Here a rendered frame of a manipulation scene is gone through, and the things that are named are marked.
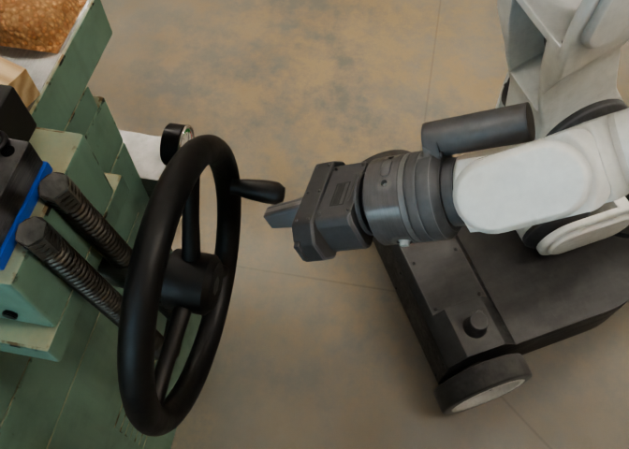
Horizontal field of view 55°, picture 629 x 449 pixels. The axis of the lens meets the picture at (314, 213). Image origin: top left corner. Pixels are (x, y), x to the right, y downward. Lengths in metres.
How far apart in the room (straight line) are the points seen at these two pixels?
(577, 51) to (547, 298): 0.71
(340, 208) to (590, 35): 0.34
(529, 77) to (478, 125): 0.41
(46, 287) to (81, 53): 0.30
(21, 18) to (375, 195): 0.40
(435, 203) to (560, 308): 0.85
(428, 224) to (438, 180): 0.04
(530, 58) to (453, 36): 1.07
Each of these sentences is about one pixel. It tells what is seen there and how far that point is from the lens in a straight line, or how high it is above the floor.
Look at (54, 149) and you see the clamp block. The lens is 0.54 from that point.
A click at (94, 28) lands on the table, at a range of 0.75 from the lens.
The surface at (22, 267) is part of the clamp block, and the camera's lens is 0.49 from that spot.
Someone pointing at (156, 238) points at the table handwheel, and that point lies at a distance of 0.48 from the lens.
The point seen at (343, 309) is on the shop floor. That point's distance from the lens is 1.46.
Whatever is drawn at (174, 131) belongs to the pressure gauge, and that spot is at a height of 0.69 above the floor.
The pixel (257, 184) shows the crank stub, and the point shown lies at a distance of 0.64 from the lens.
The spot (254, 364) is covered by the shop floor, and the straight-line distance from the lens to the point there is 1.42.
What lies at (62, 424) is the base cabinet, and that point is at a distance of 0.86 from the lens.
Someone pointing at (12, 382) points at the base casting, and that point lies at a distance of 0.72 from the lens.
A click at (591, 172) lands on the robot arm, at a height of 0.97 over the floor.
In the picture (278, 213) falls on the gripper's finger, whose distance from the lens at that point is 0.66.
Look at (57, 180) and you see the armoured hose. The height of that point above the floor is 0.97.
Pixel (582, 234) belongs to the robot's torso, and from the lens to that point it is 1.30.
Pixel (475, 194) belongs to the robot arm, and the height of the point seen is 0.93.
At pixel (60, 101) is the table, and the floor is 0.87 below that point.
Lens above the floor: 1.36
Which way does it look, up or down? 60 degrees down
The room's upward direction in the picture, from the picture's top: straight up
